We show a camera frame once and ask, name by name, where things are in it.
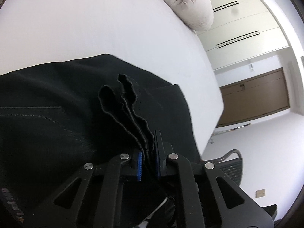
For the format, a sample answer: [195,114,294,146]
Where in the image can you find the black pants with grey print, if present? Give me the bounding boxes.
[1,55,200,216]

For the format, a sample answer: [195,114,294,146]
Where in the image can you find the black mesh chair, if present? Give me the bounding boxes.
[201,149,277,227]

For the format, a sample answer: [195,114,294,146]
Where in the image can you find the brown wooden door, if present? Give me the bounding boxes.
[217,68,290,128]

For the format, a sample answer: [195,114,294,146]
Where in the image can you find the white wardrobe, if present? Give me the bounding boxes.
[198,0,289,70]

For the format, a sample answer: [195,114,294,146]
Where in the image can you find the beige folded duvet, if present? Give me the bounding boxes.
[164,0,214,32]

